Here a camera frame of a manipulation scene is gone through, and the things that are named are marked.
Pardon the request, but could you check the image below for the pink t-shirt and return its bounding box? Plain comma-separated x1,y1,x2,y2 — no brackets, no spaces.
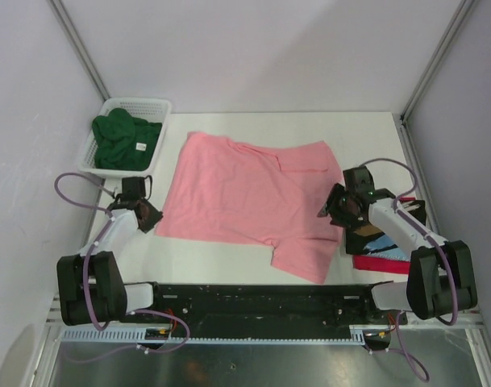
156,132,342,284

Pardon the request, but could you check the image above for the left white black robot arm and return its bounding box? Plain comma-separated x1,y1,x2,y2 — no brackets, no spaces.
56,198,163,331

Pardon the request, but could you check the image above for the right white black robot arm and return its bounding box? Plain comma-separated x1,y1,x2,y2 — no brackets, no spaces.
318,183,478,326

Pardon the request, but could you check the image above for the black printed folded t-shirt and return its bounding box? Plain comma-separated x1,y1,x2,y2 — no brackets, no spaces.
345,198,427,262

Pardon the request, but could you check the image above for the green t-shirt in basket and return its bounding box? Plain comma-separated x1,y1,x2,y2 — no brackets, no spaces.
91,108,163,171

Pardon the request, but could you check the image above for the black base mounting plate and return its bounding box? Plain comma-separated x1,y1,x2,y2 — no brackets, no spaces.
145,283,398,325

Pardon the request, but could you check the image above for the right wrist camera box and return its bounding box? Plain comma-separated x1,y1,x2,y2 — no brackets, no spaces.
343,166,375,195

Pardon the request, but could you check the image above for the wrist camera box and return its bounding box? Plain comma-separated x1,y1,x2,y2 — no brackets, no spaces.
343,166,375,195
119,175,153,202

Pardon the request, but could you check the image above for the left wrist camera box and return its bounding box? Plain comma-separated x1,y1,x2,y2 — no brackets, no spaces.
119,175,153,202

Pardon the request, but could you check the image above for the white slotted cable duct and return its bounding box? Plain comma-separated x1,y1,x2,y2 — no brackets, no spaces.
59,324,393,346

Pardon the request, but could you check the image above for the left aluminium frame post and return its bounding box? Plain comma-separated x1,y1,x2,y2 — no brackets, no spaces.
47,0,110,101

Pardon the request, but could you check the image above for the aluminium frame post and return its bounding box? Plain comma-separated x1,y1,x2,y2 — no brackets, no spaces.
47,0,110,101
400,0,479,124

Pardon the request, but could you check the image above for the right aluminium frame post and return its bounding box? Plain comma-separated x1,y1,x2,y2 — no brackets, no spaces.
400,0,479,124

